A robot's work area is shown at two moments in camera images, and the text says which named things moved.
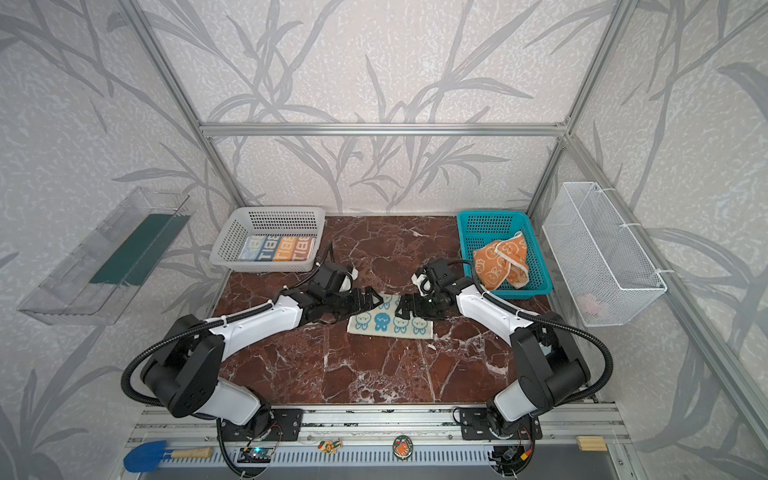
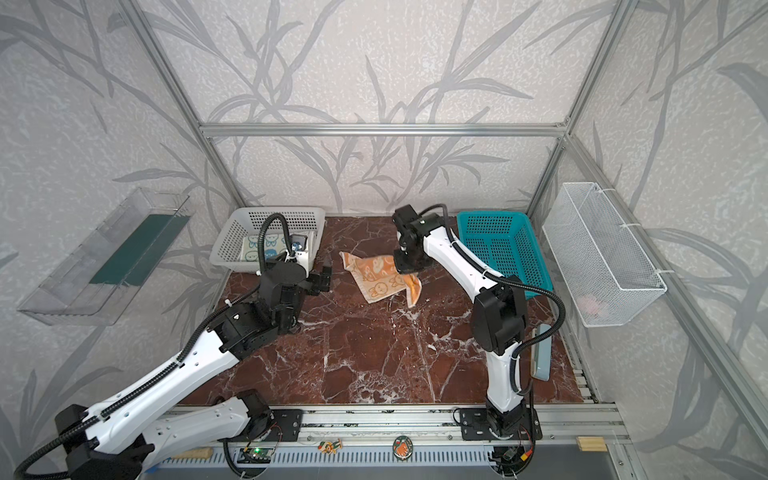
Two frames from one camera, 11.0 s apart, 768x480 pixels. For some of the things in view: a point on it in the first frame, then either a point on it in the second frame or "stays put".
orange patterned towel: (502, 260) to (377, 277)
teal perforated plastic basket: (477, 228) stays put
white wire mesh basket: (607, 277) stays put
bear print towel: (382, 320) to (276, 244)
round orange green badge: (403, 446) stays put
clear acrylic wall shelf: (89, 287) stays put
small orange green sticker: (329, 447) stays put
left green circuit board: (255, 454) stays put
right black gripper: (422, 303) to (407, 261)
